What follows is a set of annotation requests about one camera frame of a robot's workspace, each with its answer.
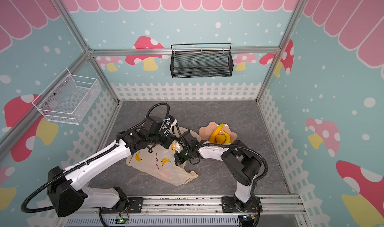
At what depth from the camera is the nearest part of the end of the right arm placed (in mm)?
681

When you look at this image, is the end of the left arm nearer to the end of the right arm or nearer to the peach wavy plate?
the end of the right arm

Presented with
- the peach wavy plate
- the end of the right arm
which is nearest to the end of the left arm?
the end of the right arm

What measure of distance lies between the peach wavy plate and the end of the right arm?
0.23 meters

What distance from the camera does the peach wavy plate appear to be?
3.23ft
